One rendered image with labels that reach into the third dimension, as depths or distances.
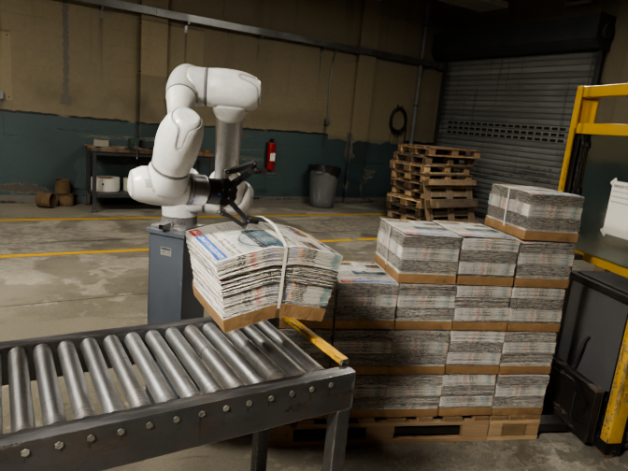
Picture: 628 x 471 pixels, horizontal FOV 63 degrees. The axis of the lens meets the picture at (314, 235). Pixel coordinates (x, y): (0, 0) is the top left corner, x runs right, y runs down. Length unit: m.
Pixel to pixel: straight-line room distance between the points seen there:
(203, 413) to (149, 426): 0.13
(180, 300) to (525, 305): 1.64
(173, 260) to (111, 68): 6.47
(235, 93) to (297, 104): 7.85
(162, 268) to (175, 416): 1.12
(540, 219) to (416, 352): 0.86
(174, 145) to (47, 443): 0.73
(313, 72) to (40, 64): 4.44
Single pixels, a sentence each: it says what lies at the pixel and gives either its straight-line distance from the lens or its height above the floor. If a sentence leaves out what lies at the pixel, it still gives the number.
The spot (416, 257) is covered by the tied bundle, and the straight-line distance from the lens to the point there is 2.41.
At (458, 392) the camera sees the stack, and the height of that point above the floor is 0.28.
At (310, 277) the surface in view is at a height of 1.06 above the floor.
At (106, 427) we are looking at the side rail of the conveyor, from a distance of 1.35.
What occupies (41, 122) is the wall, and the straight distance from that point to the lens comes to 8.49.
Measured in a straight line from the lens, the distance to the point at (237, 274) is 1.44.
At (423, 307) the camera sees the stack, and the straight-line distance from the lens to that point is 2.50.
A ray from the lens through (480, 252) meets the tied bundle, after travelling 2.54.
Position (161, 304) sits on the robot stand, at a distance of 2.45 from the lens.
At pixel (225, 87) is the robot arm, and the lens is 1.85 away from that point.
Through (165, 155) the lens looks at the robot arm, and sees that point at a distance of 1.34.
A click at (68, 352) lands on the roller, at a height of 0.80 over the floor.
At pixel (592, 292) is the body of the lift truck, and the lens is 3.33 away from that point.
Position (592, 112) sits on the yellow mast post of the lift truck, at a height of 1.71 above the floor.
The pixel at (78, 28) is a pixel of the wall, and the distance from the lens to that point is 8.59.
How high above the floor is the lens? 1.52
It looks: 12 degrees down
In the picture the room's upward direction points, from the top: 5 degrees clockwise
